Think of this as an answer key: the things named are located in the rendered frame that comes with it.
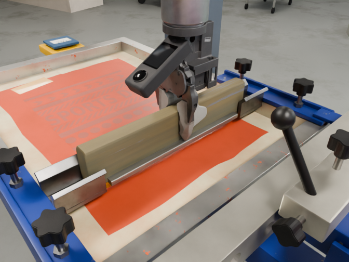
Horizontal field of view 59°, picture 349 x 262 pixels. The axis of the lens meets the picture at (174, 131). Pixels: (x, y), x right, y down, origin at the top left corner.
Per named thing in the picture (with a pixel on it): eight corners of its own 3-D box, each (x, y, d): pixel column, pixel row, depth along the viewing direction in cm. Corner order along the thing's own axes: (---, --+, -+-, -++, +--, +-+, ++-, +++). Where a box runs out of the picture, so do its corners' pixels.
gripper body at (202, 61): (217, 89, 57) (223, 21, 50) (183, 104, 52) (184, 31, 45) (188, 76, 61) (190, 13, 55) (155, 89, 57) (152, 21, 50)
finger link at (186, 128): (213, 135, 60) (210, 89, 56) (191, 147, 56) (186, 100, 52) (201, 130, 62) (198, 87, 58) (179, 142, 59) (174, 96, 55)
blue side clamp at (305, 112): (212, 97, 85) (214, 74, 81) (224, 92, 88) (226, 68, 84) (314, 146, 67) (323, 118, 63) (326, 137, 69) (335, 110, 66)
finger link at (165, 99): (187, 122, 65) (193, 84, 59) (165, 133, 61) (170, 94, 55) (177, 114, 66) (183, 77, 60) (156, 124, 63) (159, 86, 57)
